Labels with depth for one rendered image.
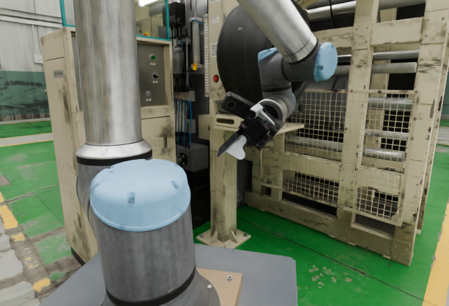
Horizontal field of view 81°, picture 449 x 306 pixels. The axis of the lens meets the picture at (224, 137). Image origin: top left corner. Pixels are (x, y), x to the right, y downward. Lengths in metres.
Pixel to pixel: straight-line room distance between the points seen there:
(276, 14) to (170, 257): 0.50
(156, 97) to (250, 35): 0.69
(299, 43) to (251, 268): 0.54
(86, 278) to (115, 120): 0.37
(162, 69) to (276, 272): 1.27
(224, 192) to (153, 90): 0.74
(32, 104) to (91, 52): 9.32
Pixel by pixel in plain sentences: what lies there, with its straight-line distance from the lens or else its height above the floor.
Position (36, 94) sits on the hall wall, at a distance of 9.87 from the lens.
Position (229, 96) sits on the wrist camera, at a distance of 0.68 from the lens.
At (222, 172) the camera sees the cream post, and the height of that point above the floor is 0.49.
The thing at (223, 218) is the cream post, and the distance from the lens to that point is 1.75.
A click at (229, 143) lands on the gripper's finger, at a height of 0.89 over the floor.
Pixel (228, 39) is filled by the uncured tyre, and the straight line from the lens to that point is 1.28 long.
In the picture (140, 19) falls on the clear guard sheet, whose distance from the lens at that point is 1.58.
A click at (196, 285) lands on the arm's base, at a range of 0.52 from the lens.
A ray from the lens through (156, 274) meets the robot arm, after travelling 0.44.
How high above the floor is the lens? 1.03
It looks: 11 degrees down
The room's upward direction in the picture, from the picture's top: straight up
